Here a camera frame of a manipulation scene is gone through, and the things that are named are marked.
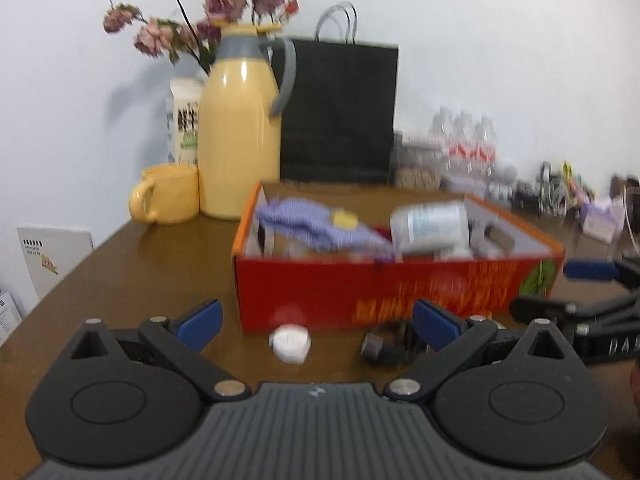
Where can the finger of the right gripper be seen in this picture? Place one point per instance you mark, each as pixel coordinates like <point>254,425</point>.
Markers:
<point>591,270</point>

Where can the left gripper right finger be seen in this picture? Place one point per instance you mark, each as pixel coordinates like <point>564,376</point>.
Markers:
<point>458,345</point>

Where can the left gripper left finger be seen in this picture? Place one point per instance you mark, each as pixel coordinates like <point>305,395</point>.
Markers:
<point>177,344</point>

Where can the purple drawstring pouch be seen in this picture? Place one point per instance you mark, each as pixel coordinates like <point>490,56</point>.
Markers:
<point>309,223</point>

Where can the purple white tissue box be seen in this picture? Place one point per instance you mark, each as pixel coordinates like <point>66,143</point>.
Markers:
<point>603,220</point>

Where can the small dark cylindrical object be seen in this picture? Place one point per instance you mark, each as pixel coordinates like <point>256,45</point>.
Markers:
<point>393,344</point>

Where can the small white tape roll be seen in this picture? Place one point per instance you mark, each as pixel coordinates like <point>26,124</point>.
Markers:
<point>290,343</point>

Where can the white robot figurine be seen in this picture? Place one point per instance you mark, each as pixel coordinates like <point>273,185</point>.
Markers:
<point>502,183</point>

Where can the red orange cardboard box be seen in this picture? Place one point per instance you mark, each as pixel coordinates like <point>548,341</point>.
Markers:
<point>338,292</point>

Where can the yellow ceramic mug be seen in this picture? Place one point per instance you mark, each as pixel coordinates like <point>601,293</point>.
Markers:
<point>166,194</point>

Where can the white metal tin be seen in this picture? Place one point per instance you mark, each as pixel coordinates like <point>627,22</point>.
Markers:
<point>453,183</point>

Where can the small yellow block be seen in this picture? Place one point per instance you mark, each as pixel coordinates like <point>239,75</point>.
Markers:
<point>344,220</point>

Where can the water bottle right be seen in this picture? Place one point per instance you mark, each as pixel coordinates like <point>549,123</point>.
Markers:
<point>486,147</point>

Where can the water bottle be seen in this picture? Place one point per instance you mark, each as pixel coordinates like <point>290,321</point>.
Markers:
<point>443,131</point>
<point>464,143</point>
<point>486,147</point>

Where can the water bottle middle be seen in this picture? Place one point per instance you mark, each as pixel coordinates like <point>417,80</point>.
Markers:
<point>464,143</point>

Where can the clear seed container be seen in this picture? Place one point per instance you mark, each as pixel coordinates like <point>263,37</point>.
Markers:
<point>417,168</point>

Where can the white flat box on container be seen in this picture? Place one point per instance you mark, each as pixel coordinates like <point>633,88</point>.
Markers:
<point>422,139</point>

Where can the water bottle left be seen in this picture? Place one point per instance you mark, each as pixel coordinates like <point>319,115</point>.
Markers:
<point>443,131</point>

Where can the white milk carton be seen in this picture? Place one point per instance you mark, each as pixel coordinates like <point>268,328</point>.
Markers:
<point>182,106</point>

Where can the black paper shopping bag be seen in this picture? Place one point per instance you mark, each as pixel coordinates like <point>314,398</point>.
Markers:
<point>338,125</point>

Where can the yellow thermos jug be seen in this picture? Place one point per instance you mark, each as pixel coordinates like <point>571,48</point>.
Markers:
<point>240,114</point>

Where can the white board leaning on wall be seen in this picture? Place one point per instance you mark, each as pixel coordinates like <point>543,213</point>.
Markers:
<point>52,253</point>

